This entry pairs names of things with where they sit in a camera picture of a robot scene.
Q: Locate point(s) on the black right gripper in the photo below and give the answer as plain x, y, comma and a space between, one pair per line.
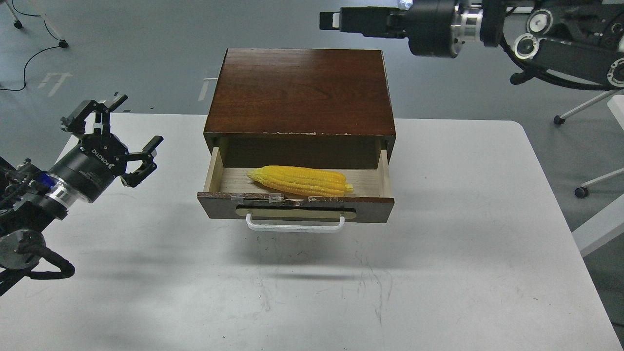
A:
427, 24

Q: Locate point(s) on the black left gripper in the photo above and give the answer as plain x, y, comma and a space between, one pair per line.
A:
93, 164

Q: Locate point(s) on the wooden drawer with white handle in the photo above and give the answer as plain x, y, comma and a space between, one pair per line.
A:
364, 161

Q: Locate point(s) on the yellow corn cob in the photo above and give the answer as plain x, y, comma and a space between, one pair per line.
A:
302, 181

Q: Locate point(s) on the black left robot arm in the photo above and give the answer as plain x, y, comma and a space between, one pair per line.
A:
31, 198

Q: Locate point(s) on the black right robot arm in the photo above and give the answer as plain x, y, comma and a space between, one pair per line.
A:
571, 43

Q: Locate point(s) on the dark wooden cabinet box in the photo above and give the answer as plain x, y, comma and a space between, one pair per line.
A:
303, 94

